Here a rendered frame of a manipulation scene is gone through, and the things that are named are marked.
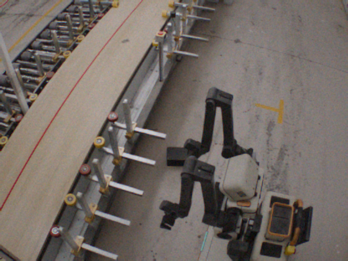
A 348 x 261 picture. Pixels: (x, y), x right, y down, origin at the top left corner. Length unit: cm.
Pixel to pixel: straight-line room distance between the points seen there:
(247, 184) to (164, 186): 163
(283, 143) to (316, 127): 56
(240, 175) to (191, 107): 223
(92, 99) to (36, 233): 120
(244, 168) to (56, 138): 142
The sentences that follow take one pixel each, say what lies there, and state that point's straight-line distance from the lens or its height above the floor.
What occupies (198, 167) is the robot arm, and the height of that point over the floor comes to 162.
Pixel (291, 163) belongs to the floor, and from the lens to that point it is 354.
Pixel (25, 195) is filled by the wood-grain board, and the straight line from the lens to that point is 230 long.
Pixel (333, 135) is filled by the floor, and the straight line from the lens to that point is 403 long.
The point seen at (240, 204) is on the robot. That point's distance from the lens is 174.
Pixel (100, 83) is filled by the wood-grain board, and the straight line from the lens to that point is 281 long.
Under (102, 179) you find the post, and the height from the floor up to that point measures 95.
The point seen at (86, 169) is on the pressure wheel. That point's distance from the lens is 227.
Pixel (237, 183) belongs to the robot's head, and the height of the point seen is 138.
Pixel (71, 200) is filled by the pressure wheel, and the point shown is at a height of 90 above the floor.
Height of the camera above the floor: 275
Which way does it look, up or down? 51 degrees down
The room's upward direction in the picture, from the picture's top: 1 degrees clockwise
